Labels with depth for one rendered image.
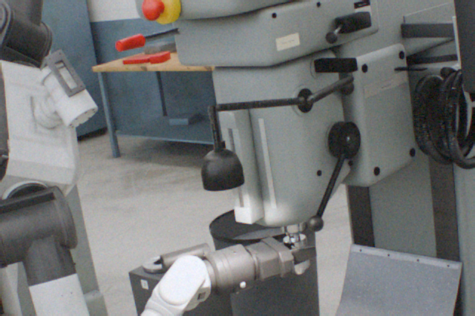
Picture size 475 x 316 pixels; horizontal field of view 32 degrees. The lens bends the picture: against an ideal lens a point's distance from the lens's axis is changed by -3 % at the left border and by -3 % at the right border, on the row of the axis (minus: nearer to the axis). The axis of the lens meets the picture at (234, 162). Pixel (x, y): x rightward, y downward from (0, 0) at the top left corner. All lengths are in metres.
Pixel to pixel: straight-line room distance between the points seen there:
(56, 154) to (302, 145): 0.45
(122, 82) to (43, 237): 7.59
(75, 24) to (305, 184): 7.51
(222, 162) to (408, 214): 0.68
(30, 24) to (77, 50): 7.26
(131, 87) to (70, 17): 0.97
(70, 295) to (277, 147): 0.45
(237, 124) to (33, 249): 0.42
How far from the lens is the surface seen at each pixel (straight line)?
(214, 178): 1.43
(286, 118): 1.52
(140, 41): 1.52
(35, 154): 1.55
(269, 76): 1.51
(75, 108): 1.51
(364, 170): 1.67
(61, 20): 8.88
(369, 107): 1.66
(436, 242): 1.96
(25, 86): 1.63
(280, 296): 3.69
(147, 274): 2.05
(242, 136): 1.54
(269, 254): 1.65
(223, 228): 3.93
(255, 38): 1.45
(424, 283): 1.99
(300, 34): 1.50
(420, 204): 1.96
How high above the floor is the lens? 1.86
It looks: 15 degrees down
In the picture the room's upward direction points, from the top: 9 degrees counter-clockwise
